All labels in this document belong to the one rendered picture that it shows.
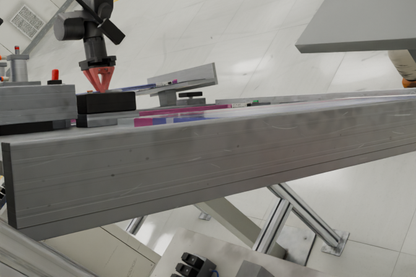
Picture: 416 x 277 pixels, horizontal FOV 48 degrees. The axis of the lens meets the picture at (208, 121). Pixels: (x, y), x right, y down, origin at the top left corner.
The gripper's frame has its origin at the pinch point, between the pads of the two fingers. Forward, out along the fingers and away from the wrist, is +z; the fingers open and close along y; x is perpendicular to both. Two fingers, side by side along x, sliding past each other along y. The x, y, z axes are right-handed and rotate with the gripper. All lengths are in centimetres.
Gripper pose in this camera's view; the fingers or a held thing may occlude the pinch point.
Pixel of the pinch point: (102, 91)
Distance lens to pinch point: 131.5
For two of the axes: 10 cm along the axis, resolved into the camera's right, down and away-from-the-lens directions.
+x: 7.5, -1.6, 6.5
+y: 6.5, -0.4, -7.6
